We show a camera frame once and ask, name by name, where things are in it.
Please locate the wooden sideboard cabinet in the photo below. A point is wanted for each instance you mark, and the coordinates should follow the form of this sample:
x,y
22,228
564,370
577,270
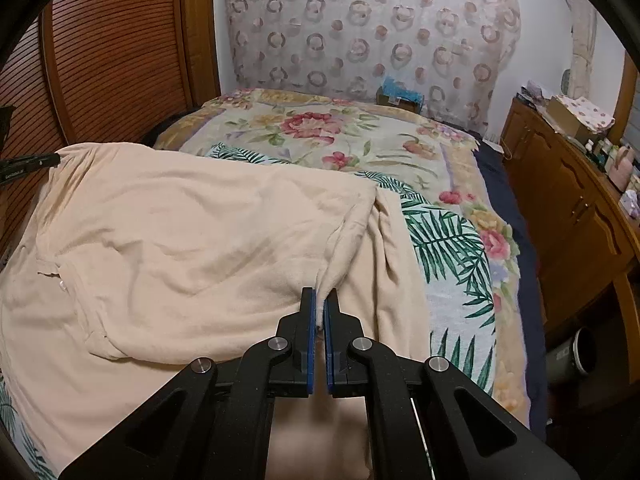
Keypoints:
x,y
565,200

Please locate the circle patterned curtain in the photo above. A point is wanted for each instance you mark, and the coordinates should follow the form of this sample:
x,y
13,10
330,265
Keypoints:
x,y
375,25

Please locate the wooden louvered wardrobe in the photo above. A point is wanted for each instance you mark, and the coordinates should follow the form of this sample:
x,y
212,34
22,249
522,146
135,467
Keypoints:
x,y
115,60

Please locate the open cardboard box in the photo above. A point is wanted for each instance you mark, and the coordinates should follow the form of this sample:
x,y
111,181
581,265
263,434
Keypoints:
x,y
562,117

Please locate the dark trash bin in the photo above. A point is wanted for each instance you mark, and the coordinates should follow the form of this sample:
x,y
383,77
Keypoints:
x,y
565,360

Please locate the navy bed sheet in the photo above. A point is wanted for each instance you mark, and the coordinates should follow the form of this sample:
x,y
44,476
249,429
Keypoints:
x,y
515,220

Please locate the beige t-shirt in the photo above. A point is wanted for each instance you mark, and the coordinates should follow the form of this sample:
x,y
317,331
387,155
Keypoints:
x,y
175,240

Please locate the white floral cloth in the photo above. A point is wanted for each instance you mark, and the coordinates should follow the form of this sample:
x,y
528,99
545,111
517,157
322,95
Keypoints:
x,y
587,112

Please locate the beige window curtain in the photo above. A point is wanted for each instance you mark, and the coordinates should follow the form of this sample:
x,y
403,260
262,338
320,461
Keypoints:
x,y
585,35

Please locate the pink thermos jug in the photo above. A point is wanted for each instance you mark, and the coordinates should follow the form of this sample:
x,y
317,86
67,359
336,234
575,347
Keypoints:
x,y
622,170

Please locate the tissue pack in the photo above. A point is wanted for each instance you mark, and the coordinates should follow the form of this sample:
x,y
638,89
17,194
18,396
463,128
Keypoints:
x,y
630,205

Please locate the wooden window frame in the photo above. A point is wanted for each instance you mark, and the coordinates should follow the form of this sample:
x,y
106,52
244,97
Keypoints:
x,y
627,95

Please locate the leaf print blanket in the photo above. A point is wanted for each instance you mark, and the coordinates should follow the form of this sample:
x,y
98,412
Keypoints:
x,y
450,240

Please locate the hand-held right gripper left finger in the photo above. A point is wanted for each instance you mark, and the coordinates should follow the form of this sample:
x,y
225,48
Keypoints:
x,y
311,340

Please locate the small white fan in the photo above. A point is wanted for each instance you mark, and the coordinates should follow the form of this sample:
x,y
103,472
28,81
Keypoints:
x,y
566,82

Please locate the purple box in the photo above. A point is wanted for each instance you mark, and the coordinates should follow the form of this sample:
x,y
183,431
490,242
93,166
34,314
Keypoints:
x,y
530,92

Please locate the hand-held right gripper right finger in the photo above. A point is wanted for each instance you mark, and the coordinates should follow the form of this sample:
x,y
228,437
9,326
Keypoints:
x,y
328,345

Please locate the cardboard box with blue cloth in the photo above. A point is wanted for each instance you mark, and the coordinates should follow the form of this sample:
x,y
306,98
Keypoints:
x,y
400,97

